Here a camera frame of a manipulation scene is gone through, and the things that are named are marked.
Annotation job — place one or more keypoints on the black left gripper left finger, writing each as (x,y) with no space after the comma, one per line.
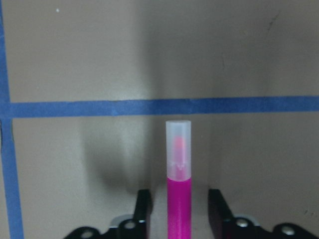
(142,213)

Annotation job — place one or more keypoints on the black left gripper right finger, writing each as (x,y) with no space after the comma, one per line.
(219,214)

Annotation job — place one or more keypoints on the pink highlighter pen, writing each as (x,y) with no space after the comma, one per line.
(178,171)

